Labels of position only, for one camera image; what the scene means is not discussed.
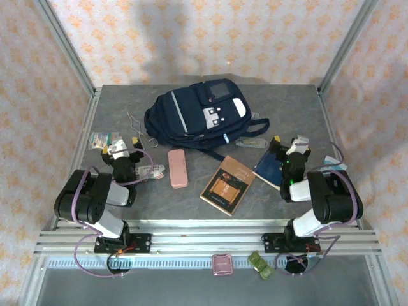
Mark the dark blue book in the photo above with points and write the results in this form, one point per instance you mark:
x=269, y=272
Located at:
x=267, y=167

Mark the clear plastic pen pack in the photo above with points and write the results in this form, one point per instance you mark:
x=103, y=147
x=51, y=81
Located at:
x=252, y=142

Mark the red white printed packet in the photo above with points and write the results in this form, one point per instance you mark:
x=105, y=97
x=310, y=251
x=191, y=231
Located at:
x=154, y=170

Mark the pink pencil case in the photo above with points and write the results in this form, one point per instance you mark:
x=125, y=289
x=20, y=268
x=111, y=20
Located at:
x=178, y=169

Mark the brown cover book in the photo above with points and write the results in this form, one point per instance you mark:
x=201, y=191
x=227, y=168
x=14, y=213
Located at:
x=226, y=186

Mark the navy blue backpack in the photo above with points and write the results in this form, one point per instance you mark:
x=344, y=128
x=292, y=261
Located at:
x=191, y=114

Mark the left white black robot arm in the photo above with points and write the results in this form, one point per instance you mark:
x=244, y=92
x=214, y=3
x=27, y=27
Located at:
x=95, y=199

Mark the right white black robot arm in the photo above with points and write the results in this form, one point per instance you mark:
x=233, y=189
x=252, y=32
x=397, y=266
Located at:
x=331, y=197

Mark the blue white tissue pack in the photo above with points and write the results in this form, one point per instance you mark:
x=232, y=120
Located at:
x=333, y=161

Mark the green white sachet packet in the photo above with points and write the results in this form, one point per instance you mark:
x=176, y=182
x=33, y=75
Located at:
x=102, y=140

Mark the small green plastic box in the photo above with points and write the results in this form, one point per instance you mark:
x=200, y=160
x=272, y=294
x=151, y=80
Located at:
x=260, y=264
x=254, y=257

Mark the pink square plastic box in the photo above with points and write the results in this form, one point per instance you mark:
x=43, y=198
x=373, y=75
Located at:
x=222, y=265

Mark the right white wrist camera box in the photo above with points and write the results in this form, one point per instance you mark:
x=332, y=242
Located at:
x=298, y=145

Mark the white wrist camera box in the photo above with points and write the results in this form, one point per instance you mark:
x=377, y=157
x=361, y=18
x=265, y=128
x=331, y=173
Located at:
x=298, y=145
x=117, y=150

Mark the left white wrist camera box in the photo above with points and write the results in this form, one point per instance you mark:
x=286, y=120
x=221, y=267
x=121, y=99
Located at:
x=117, y=150

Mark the aluminium table side rail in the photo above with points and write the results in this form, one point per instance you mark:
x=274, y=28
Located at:
x=78, y=153
x=341, y=159

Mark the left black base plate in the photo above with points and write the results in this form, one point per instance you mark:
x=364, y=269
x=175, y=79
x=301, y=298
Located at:
x=141, y=242

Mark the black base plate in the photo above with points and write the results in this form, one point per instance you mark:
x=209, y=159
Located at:
x=141, y=242
x=271, y=242

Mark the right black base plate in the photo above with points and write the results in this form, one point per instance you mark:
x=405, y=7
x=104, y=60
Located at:
x=271, y=242

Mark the aluminium front rail frame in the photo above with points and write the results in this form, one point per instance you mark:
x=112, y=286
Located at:
x=204, y=237

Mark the aluminium frame post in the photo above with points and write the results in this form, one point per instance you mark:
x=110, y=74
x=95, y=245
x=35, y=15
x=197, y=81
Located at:
x=345, y=51
x=67, y=51

